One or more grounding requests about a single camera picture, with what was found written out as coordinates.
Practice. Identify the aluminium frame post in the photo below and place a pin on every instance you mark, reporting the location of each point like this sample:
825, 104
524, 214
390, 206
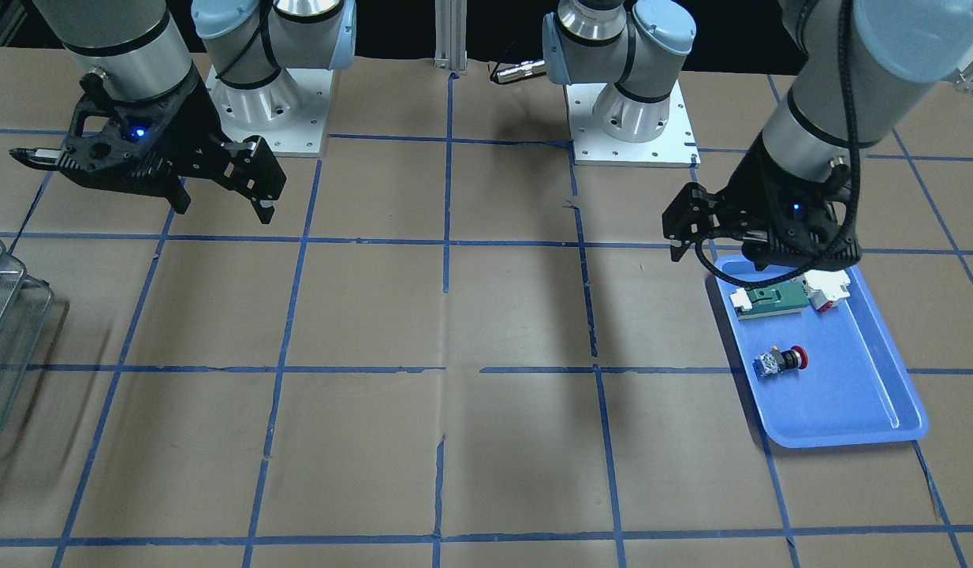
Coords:
450, 35

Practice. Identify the red emergency stop button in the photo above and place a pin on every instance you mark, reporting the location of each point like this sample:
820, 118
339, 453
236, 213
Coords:
776, 362

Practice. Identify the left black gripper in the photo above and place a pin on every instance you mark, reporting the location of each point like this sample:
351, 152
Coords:
756, 183

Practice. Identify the green terminal block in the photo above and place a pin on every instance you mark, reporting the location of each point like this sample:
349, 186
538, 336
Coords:
785, 298

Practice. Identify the blue plastic tray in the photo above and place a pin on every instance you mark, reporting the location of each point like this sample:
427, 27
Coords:
855, 388

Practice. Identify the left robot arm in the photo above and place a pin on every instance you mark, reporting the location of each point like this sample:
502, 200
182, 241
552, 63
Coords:
868, 64

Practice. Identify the white circuit breaker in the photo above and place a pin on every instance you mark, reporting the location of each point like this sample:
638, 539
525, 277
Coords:
825, 290

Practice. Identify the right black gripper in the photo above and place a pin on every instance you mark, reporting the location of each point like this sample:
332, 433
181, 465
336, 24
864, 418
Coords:
196, 118

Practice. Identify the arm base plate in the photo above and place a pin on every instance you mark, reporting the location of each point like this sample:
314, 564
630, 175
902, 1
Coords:
290, 114
609, 129

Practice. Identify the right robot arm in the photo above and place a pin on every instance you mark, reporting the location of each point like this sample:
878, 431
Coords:
139, 46

